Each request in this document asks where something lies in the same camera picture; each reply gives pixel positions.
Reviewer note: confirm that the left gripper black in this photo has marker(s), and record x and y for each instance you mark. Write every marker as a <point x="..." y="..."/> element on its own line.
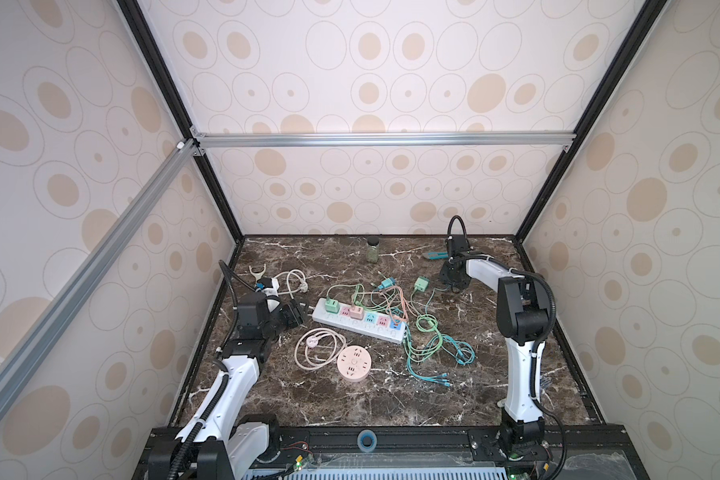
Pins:
<point x="292" y="313"/>

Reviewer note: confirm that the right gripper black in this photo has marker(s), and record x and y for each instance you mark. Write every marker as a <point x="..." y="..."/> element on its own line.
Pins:
<point x="444" y="275"/>

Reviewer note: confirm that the green charger plug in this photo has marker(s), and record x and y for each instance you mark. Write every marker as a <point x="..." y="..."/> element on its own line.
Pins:
<point x="332" y="306"/>
<point x="421" y="284"/>

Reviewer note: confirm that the pink charger plug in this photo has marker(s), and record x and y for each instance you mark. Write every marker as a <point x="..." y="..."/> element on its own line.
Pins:
<point x="356" y="312"/>

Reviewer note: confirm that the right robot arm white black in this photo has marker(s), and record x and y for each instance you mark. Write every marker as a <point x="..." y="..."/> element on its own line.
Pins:
<point x="526" y="313"/>

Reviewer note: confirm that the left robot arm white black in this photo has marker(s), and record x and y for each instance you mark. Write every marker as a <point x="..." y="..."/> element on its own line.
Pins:
<point x="228" y="372"/>

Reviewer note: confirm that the teal charger plug left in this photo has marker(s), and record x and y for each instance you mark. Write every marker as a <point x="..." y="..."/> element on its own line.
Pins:
<point x="387" y="283"/>

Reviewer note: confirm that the cream vegetable peeler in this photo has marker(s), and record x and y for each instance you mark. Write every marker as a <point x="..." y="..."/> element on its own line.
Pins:
<point x="257" y="274"/>

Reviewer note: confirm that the white colourful power strip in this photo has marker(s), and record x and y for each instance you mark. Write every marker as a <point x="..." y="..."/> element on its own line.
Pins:
<point x="377" y="325"/>

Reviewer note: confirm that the glass spice jar black lid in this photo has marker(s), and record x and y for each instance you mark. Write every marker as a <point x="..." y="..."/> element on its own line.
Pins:
<point x="372" y="250"/>

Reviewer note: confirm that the pink round socket hub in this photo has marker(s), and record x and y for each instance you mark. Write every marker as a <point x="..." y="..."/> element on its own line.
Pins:
<point x="354" y="363"/>

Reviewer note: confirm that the silver aluminium bar back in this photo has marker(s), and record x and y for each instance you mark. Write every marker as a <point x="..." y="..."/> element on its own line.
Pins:
<point x="399" y="139"/>

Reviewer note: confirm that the silver aluminium bar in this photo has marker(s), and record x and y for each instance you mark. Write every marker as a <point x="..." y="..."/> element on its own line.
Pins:
<point x="399" y="139"/>
<point x="38" y="342"/>

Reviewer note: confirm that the silver aluminium bar left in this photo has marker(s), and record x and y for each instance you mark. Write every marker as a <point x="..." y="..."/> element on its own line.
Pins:
<point x="38" y="342"/>

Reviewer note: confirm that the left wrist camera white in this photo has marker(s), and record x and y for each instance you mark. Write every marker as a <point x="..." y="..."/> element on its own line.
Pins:
<point x="270" y="287"/>

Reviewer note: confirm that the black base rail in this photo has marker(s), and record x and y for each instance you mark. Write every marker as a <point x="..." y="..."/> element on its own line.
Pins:
<point x="593" y="452"/>

